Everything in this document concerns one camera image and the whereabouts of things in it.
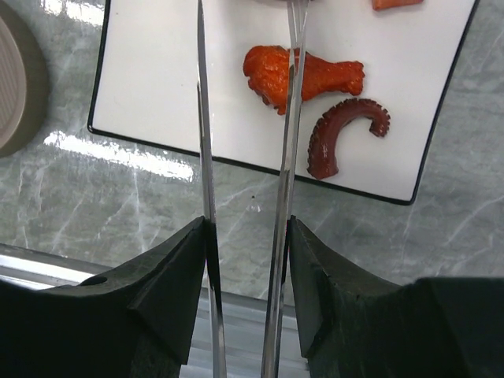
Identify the beige round lid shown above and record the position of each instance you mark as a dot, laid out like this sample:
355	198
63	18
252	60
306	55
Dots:
25	84

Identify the large pork belly piece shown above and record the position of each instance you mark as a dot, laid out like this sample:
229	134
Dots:
381	5

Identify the aluminium table edge rail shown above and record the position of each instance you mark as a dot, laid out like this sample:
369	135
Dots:
244	317

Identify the dark red octopus tentacle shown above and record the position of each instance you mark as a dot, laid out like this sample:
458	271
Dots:
322	161

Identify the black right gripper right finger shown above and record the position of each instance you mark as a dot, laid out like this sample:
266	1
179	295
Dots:
352	323

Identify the orange chicken drumstick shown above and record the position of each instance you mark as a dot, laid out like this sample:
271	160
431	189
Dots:
267	70

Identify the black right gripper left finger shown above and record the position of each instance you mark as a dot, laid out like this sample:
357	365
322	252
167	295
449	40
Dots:
136	320

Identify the white rectangular plate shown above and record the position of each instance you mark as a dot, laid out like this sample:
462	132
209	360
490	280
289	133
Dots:
147	74

